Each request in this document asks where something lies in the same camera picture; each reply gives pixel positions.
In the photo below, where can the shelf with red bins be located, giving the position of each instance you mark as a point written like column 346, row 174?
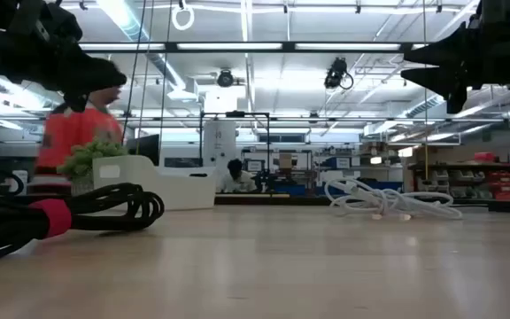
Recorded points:
column 507, row 181

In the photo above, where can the overhead light bar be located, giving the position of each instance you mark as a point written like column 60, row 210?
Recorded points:
column 228, row 46

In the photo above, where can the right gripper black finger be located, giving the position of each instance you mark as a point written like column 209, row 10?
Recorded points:
column 450, row 49
column 452, row 82

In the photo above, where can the black overhead camera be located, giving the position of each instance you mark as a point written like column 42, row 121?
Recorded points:
column 225, row 79

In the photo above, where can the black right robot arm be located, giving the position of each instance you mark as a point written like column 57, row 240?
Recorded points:
column 503, row 13

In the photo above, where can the white plastic bin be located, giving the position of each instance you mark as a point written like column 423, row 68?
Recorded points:
column 166, row 186

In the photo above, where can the person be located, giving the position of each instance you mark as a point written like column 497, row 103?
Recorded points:
column 73, row 133
column 237, row 179

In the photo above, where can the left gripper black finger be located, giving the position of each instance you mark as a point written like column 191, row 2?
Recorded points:
column 100, row 76

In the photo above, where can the black monitor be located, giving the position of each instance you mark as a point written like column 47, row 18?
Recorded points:
column 146, row 148

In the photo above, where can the white cylindrical tank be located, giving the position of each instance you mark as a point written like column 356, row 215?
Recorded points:
column 219, row 142

